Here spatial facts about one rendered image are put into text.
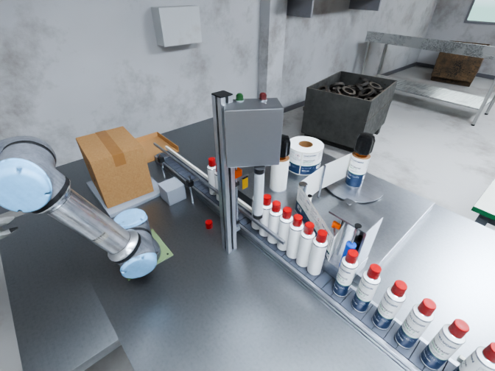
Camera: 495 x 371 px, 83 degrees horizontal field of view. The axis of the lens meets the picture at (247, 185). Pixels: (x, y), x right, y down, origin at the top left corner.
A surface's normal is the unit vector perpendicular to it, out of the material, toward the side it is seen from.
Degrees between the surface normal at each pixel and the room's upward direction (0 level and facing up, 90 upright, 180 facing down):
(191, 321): 0
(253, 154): 90
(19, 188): 85
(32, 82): 90
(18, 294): 0
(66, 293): 0
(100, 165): 90
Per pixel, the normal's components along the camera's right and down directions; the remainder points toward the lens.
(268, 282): 0.00, -0.81
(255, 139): 0.11, 0.59
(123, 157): 0.61, 0.47
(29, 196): 0.36, 0.47
